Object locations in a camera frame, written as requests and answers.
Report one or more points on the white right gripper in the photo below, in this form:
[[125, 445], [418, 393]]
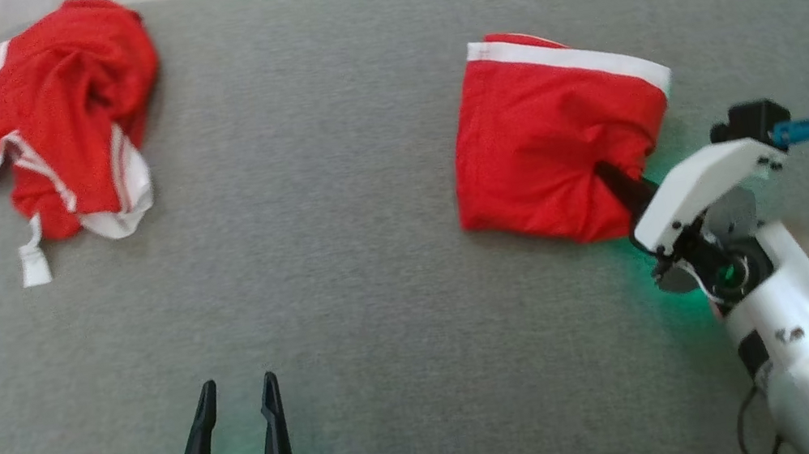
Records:
[[703, 193]]

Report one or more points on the red garment with white waistband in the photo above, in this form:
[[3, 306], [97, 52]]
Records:
[[546, 137]]

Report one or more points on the red garment with white stripes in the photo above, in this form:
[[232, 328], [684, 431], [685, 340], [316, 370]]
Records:
[[57, 112]]

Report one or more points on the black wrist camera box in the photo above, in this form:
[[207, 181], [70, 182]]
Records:
[[752, 118]]

